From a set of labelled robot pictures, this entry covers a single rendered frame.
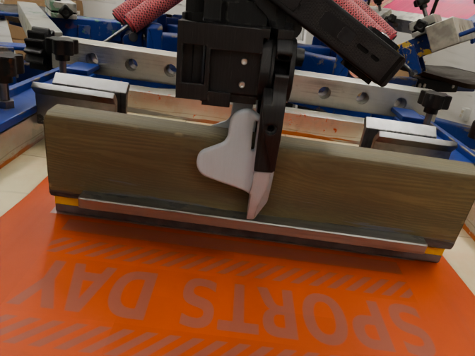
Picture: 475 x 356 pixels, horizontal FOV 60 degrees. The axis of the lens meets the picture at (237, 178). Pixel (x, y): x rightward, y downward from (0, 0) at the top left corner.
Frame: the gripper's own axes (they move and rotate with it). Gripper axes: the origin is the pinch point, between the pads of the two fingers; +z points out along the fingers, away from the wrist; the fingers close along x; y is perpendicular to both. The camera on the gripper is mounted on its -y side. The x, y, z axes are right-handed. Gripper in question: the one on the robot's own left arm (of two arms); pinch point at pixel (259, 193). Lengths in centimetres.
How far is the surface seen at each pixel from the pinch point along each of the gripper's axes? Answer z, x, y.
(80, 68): -1.6, -34.7, 28.5
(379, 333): 5.1, 10.1, -8.9
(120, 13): -6, -87, 37
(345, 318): 5.0, 9.0, -6.7
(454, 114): 72, -342, -197
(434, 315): 5.3, 7.4, -14.0
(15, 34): 48, -386, 227
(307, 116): 1.9, -33.0, -8.7
